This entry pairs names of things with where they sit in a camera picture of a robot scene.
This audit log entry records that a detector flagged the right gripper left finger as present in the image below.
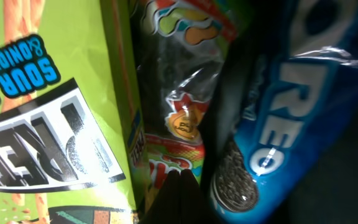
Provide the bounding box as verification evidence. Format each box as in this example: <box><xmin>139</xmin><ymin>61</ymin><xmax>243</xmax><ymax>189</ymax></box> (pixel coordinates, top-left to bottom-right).
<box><xmin>140</xmin><ymin>170</ymin><xmax>180</xmax><ymax>224</ymax></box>

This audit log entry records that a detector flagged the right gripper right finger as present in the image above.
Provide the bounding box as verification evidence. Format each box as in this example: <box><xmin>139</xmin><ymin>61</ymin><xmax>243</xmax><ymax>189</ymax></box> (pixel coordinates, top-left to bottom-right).
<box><xmin>180</xmin><ymin>169</ymin><xmax>220</xmax><ymax>224</ymax></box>

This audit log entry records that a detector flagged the green Pretz box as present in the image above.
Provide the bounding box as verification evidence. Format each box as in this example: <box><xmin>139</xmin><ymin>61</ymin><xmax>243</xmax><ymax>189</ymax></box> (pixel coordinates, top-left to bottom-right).
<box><xmin>0</xmin><ymin>0</ymin><xmax>149</xmax><ymax>223</ymax></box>

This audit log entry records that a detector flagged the Haribo gummy candy bag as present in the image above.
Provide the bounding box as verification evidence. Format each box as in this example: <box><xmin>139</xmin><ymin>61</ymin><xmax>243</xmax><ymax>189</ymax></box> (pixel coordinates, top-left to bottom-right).
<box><xmin>128</xmin><ymin>0</ymin><xmax>237</xmax><ymax>208</ymax></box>

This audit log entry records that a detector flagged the blue Oreo cookie pack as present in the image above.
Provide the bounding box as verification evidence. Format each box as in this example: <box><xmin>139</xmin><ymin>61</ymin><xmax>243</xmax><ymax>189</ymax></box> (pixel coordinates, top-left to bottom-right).
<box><xmin>208</xmin><ymin>0</ymin><xmax>358</xmax><ymax>223</ymax></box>

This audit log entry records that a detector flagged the dark green gift box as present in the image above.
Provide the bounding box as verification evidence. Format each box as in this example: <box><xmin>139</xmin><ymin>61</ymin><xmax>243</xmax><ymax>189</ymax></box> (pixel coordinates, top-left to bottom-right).
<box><xmin>268</xmin><ymin>111</ymin><xmax>358</xmax><ymax>224</ymax></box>

